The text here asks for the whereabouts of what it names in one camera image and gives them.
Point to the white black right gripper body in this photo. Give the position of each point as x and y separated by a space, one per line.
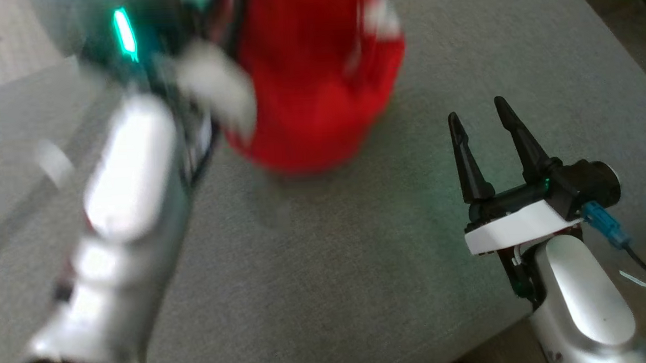
513 227

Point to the grey fabric sofa seat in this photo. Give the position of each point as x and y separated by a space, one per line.
360 268

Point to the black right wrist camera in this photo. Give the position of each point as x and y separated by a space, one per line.
591 184

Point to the red jersey with white trim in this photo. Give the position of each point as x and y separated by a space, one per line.
318 82

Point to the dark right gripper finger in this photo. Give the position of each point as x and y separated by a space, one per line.
471 168
528 148

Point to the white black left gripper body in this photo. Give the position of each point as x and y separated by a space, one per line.
213 82

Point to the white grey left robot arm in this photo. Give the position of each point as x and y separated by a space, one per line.
123 175

